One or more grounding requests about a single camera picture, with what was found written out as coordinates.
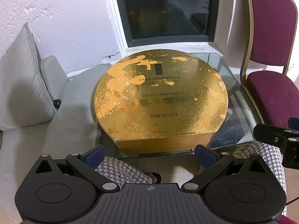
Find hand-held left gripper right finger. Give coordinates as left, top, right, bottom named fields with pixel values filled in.
left=181, top=144, right=268, bottom=192

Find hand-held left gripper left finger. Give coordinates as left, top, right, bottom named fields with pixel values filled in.
left=35, top=144, right=120, bottom=192

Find gold round box lid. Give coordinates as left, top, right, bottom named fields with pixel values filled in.
left=94, top=50, right=229, bottom=148

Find glass desktop table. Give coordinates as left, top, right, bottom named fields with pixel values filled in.
left=95, top=51, right=260, bottom=160

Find person's houndstooth pants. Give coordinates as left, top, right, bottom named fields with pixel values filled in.
left=96, top=140, right=287, bottom=216

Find grey seat cushion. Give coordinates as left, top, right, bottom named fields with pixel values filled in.
left=42, top=63, right=112, bottom=162

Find person's slippered foot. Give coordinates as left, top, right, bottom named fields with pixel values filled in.
left=142, top=171, right=162, bottom=184

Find maroon garment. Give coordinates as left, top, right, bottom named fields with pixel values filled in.
left=278, top=215, right=299, bottom=224

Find grey sofa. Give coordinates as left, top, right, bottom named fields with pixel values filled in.
left=0, top=21, right=112, bottom=215

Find maroon padded chair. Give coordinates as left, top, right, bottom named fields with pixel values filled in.
left=239, top=0, right=299, bottom=131

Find grey back cushion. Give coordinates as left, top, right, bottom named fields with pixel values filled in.
left=0, top=21, right=58, bottom=131

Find dark window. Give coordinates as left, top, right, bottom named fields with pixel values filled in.
left=105, top=0, right=221, bottom=52

